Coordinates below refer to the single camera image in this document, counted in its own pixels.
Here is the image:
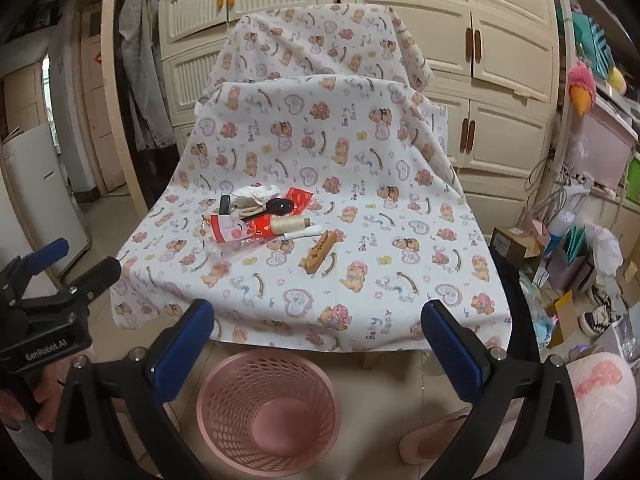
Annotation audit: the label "red snack wrapper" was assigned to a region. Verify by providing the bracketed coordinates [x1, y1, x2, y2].
[208, 188, 314, 244]

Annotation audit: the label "white tissue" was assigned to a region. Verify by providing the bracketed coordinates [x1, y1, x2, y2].
[231, 184, 281, 200]

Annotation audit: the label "beige thread spool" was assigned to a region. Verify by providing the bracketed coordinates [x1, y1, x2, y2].
[269, 214, 311, 235]

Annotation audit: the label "black plastic spoon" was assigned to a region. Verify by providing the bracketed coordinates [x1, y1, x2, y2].
[239, 198, 294, 221]

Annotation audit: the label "brown wooden comb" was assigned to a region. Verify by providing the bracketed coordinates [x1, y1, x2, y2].
[299, 230, 343, 278]

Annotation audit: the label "white plastic tube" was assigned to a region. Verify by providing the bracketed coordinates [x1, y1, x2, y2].
[283, 224, 323, 240]

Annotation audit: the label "beige braided rope keyring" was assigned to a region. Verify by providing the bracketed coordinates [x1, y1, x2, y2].
[231, 195, 269, 218]

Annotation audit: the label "pink plastic trash basket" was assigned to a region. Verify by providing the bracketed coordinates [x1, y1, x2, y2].
[196, 349, 342, 478]

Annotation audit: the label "person's left hand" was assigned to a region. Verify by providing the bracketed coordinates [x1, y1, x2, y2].
[1, 356, 73, 432]

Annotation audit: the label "pink pyjama leg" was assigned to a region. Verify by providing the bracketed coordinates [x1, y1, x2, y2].
[566, 352, 637, 479]

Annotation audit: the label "white refrigerator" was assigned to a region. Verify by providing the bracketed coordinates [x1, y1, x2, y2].
[2, 124, 90, 278]

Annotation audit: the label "pink slipper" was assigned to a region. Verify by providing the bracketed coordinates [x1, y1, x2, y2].
[399, 400, 522, 474]

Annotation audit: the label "black white sneaker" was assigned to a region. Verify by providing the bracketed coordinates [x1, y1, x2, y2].
[578, 284, 622, 339]

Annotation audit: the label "hanging grey clothes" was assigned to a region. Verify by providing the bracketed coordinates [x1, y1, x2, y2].
[117, 0, 176, 152]

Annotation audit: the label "cardboard box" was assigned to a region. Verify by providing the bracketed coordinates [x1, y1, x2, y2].
[489, 226, 544, 269]

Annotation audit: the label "bear print cloth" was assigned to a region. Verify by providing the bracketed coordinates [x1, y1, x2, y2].
[111, 11, 512, 352]

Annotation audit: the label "pink plush toy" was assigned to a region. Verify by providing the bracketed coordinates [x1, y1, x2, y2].
[566, 61, 597, 117]

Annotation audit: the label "cream wardrobe cabinet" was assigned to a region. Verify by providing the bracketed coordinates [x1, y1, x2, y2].
[158, 0, 560, 234]

